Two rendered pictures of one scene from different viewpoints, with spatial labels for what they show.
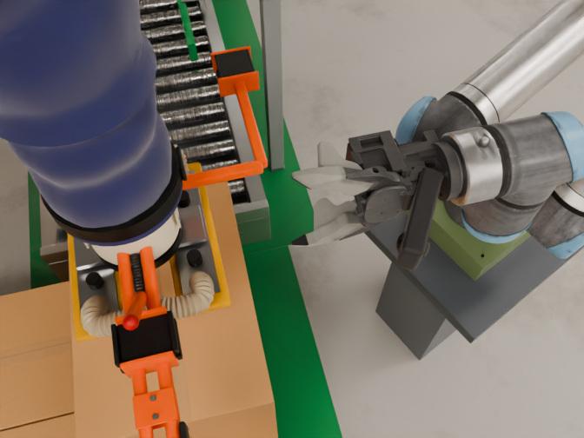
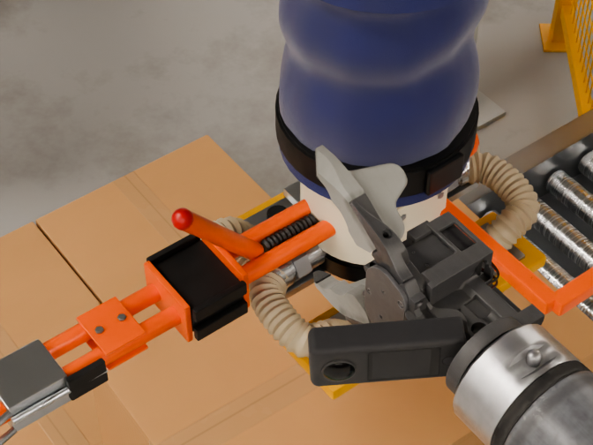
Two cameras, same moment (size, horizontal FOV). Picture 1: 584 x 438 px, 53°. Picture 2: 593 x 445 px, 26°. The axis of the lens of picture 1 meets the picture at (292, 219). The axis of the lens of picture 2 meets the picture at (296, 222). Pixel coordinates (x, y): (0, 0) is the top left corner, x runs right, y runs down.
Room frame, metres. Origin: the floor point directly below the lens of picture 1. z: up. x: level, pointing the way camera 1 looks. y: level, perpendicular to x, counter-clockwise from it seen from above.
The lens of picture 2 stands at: (0.07, -0.65, 2.34)
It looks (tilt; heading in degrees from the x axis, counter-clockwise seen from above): 48 degrees down; 68
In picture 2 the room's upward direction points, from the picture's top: straight up
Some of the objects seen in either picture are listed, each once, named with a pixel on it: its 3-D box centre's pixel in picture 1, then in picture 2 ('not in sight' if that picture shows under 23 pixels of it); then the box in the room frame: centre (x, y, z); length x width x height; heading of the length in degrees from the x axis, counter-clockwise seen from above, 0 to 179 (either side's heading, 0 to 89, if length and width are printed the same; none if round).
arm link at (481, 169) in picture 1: (465, 165); (514, 382); (0.42, -0.21, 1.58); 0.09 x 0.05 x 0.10; 14
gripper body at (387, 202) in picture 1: (398, 175); (447, 308); (0.40, -0.13, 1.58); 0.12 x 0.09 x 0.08; 104
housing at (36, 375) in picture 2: not in sight; (26, 385); (0.10, 0.18, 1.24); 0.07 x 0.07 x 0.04; 15
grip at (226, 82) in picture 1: (235, 71); not in sight; (0.91, 0.12, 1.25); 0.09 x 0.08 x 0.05; 105
